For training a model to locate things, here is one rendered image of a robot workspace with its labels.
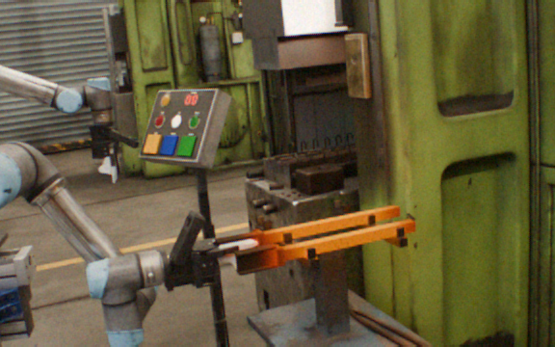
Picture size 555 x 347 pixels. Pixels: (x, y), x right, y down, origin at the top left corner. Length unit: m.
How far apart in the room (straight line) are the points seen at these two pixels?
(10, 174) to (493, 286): 1.38
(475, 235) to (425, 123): 0.41
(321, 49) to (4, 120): 8.16
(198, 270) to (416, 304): 0.66
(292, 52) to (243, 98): 5.05
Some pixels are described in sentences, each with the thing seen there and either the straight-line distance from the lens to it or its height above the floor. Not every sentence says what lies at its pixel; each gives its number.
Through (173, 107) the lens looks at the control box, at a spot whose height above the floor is 1.14.
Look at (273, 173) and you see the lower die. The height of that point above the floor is 0.94.
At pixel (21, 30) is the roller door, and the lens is 9.78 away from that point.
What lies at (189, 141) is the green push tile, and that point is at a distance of 2.31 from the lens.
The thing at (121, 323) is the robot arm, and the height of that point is 0.83.
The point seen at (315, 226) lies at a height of 0.95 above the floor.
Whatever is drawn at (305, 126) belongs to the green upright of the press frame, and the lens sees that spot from 2.21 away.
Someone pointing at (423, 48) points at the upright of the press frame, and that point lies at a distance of 1.63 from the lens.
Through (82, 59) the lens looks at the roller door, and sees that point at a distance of 9.84.
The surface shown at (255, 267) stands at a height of 0.92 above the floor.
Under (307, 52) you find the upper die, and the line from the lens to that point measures 1.90.
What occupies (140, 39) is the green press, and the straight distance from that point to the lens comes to 6.83.
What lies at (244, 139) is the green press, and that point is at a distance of 6.97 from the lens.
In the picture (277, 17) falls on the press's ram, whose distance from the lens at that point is 1.85.
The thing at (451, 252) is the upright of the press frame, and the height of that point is 0.74.
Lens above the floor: 1.37
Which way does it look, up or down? 13 degrees down
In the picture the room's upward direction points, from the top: 5 degrees counter-clockwise
